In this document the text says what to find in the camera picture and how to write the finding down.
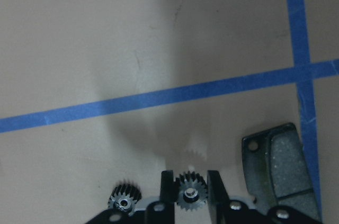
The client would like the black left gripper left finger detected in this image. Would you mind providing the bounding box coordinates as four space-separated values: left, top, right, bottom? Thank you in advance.
159 170 177 203

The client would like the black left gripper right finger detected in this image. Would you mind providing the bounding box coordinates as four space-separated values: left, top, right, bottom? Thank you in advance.
207 171 229 224

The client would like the small black bearing gear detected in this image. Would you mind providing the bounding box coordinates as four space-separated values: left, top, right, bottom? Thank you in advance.
107 180 142 216

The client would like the black brake pad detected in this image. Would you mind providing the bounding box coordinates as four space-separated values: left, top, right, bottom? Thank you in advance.
242 123 321 221

